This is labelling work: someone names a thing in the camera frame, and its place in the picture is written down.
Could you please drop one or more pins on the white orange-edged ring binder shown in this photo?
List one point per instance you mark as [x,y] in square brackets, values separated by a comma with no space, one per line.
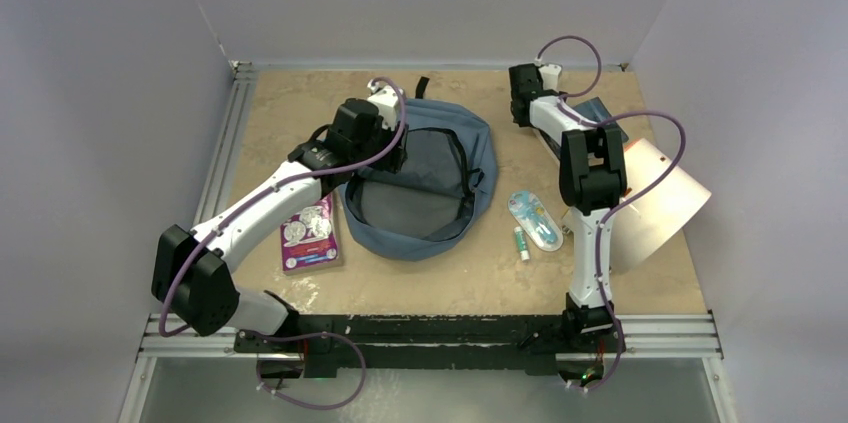
[645,225]

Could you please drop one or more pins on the dark blue paperback book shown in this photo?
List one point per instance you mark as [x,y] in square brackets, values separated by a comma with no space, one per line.
[596,112]

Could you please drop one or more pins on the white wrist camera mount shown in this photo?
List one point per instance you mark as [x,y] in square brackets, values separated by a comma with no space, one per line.
[549,74]
[386,98]

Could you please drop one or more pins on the green white glue stick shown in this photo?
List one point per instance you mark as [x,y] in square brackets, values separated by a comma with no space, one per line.
[521,244]

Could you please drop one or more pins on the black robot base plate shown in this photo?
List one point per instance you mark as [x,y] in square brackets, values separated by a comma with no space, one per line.
[538,345]

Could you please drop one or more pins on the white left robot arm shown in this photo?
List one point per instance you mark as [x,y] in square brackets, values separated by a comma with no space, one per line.
[193,268]

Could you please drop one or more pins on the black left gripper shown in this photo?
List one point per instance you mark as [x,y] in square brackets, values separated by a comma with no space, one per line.
[392,160]

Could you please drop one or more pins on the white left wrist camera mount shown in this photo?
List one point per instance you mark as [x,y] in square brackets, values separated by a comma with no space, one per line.
[386,98]

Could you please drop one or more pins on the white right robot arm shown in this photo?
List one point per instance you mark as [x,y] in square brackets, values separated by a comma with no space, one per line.
[592,180]

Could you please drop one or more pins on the blue fabric backpack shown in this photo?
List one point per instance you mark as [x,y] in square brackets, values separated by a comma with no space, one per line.
[445,185]

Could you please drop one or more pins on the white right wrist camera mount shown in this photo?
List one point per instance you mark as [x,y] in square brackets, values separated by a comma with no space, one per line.
[549,74]

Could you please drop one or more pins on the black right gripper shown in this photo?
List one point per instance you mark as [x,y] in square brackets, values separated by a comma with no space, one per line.
[520,122]

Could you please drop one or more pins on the light blue scissors blister pack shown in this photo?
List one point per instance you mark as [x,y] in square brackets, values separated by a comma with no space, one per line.
[532,216]

